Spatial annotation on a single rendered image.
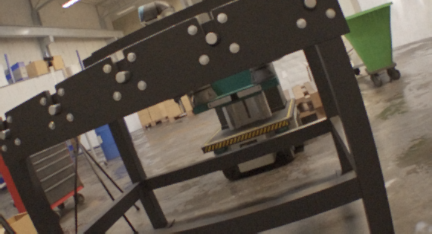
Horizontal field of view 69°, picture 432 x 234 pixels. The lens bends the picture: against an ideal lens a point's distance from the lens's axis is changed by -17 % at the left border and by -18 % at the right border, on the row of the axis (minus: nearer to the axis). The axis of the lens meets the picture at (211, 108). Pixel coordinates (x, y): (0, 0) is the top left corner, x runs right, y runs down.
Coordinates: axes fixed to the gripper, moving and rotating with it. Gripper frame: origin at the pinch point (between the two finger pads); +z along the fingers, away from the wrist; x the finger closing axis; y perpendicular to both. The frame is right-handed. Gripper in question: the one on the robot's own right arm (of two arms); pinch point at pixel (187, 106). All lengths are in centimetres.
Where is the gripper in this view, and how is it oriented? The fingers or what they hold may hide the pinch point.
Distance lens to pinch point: 226.5
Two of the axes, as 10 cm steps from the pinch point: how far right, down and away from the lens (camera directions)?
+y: 2.8, 2.5, 9.3
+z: 3.9, 8.6, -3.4
